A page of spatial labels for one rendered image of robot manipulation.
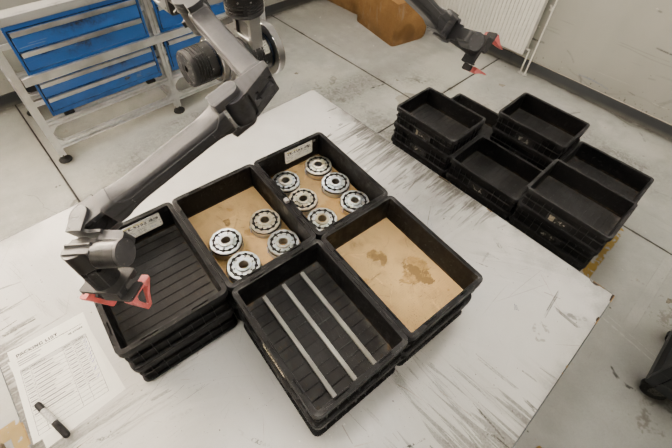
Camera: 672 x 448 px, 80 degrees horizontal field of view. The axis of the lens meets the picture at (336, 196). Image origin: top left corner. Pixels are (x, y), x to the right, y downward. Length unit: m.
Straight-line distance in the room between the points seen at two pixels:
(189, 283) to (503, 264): 1.07
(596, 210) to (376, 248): 1.27
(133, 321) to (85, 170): 1.91
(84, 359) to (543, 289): 1.48
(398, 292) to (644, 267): 1.91
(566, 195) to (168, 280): 1.83
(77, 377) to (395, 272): 0.97
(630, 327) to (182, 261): 2.19
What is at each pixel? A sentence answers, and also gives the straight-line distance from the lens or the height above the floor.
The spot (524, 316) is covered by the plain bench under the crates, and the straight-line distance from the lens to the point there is 1.52.
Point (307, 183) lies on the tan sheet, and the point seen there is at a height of 0.83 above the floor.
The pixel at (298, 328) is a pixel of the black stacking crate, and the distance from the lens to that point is 1.20.
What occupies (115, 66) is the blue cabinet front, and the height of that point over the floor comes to 0.49.
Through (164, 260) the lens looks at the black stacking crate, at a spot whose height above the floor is 0.83.
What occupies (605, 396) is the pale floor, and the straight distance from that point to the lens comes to 2.39.
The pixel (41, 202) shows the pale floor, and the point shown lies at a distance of 3.03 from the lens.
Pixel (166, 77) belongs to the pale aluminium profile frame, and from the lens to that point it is 3.19.
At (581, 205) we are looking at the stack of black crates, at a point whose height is 0.49.
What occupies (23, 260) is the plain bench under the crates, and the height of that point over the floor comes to 0.70.
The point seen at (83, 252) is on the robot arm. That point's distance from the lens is 0.90.
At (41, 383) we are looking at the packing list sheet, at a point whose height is 0.70.
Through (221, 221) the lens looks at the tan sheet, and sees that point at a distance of 1.43.
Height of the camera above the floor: 1.94
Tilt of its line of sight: 49 degrees down
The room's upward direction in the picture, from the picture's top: 3 degrees clockwise
